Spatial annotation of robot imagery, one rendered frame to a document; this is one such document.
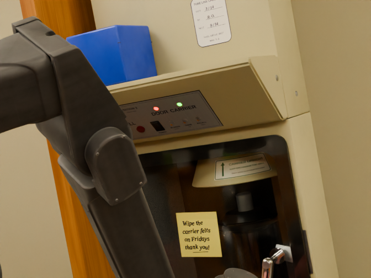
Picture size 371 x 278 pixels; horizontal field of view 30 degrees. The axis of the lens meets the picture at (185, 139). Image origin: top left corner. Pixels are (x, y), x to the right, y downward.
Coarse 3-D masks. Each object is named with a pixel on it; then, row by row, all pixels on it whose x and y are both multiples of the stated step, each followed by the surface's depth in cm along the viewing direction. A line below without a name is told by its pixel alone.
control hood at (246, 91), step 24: (192, 72) 100; (216, 72) 99; (240, 72) 98; (264, 72) 100; (120, 96) 108; (144, 96) 106; (216, 96) 103; (240, 96) 102; (264, 96) 101; (240, 120) 106; (264, 120) 105
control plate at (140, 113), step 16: (176, 96) 105; (192, 96) 104; (128, 112) 110; (144, 112) 109; (160, 112) 109; (176, 112) 108; (192, 112) 107; (208, 112) 106; (176, 128) 111; (192, 128) 110
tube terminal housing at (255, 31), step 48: (96, 0) 120; (144, 0) 115; (240, 0) 108; (288, 0) 114; (192, 48) 113; (240, 48) 109; (288, 48) 111; (288, 96) 108; (144, 144) 119; (192, 144) 115; (288, 144) 107
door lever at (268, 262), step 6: (270, 252) 109; (276, 252) 109; (282, 252) 108; (264, 258) 105; (270, 258) 105; (276, 258) 107; (282, 258) 108; (264, 264) 104; (270, 264) 104; (264, 270) 105; (270, 270) 105; (264, 276) 105; (270, 276) 105
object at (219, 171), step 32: (160, 160) 117; (192, 160) 114; (224, 160) 111; (256, 160) 109; (288, 160) 106; (160, 192) 118; (192, 192) 115; (224, 192) 112; (256, 192) 109; (288, 192) 107; (160, 224) 118; (224, 224) 113; (256, 224) 110; (288, 224) 108; (224, 256) 114; (256, 256) 111; (288, 256) 108
